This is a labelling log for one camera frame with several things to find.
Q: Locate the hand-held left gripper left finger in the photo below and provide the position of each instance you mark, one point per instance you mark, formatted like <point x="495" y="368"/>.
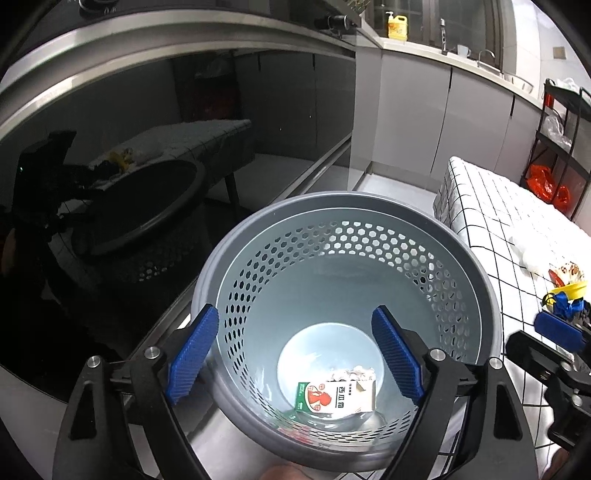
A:
<point x="194" y="355"/>

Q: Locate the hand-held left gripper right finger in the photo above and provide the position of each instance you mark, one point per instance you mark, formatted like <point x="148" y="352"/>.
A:
<point x="397" y="355"/>

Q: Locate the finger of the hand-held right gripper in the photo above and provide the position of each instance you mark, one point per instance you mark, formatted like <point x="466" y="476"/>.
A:
<point x="558" y="330"/>
<point x="531" y="348"/>

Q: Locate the white paper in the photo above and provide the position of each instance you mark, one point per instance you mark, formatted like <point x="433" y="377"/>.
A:
<point x="355" y="371"/>

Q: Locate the green and white carton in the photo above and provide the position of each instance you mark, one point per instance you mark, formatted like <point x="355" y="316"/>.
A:
<point x="323" y="397"/>

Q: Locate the grey perforated plastic bin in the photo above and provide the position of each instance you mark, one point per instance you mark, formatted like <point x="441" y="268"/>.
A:
<point x="346" y="277"/>

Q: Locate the blue crumpled scrap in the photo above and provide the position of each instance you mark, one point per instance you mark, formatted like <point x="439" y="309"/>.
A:
<point x="562" y="302"/>

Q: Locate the crumpled white plastic bag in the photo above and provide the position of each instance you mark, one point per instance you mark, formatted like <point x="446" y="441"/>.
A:
<point x="535" y="261"/>

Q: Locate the white checked tablecloth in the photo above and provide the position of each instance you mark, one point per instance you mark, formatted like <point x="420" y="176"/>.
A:
<point x="485" y="217"/>

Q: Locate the red plastic bag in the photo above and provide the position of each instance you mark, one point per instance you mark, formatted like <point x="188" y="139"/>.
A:
<point x="541" y="182"/>

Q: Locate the black metal rack cart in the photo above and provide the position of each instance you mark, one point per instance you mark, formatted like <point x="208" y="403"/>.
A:
<point x="538" y="138"/>

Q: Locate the clear plastic bag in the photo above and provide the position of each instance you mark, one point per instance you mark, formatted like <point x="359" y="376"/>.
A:
<point x="556" y="129"/>

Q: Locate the black glass stove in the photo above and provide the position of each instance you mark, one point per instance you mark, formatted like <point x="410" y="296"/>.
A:
<point x="138" y="115"/>

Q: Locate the grey kitchen cabinet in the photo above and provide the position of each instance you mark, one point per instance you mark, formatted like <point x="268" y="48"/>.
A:
<point x="406" y="106"/>

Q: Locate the curved metal faucet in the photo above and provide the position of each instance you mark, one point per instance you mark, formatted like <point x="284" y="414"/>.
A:
<point x="480" y="56"/>

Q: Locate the white cup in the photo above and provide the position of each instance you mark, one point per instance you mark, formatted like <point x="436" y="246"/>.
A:
<point x="463" y="50"/>

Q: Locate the thin metal tap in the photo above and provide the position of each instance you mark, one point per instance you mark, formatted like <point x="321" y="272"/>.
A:
<point x="443" y="34"/>

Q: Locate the yellow detergent bottle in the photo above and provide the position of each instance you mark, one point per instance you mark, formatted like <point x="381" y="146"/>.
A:
<point x="397" y="26"/>

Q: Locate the small black stove knob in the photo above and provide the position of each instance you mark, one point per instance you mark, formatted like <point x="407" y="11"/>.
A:
<point x="332" y="21"/>

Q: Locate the large black stove dial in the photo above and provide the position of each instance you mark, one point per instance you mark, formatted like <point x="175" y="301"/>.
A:
<point x="94" y="4"/>

